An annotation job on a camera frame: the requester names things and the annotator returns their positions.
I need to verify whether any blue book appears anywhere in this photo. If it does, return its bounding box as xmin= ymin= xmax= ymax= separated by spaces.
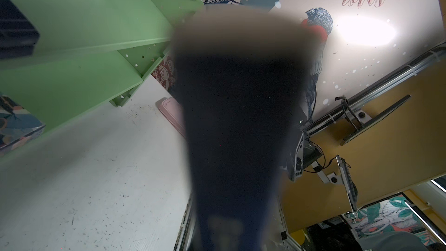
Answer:
xmin=0 ymin=0 xmax=40 ymax=60
xmin=171 ymin=4 xmax=321 ymax=251

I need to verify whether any colourful illustrated large book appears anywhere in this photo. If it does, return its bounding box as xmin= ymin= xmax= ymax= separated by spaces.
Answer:
xmin=1 ymin=93 xmax=45 ymax=156

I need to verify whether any monitor on arm mount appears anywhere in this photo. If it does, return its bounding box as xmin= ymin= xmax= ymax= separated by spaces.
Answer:
xmin=336 ymin=155 xmax=358 ymax=213

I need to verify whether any pink phone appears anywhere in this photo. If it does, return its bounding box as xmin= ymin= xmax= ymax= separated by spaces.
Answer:
xmin=157 ymin=97 xmax=186 ymax=138

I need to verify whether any green wooden shelf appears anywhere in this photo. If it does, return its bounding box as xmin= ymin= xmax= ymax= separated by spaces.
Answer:
xmin=1 ymin=0 xmax=202 ymax=134

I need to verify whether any aluminium frame post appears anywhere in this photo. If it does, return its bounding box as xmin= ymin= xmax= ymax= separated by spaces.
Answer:
xmin=304 ymin=43 xmax=446 ymax=136

